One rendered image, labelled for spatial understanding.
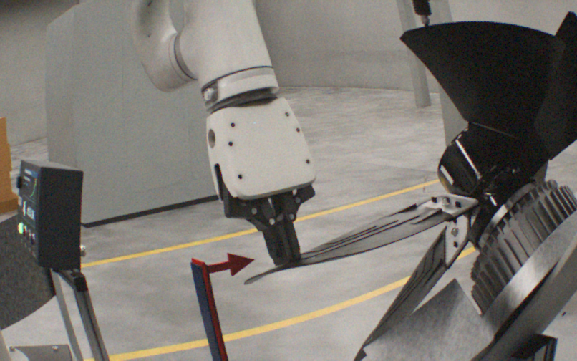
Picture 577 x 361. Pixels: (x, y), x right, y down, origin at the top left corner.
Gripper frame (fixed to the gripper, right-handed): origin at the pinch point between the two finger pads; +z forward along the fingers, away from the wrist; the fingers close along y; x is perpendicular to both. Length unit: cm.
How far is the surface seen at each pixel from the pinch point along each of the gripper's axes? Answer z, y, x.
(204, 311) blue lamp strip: 4.9, -13.4, -3.5
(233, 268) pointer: 1.1, -9.2, -5.0
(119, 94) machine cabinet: -170, 212, 559
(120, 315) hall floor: 18, 85, 343
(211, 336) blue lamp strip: 7.8, -13.4, -2.9
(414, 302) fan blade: 13.9, 23.4, 8.8
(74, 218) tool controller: -13, -10, 51
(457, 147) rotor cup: -5.1, 26.4, -4.8
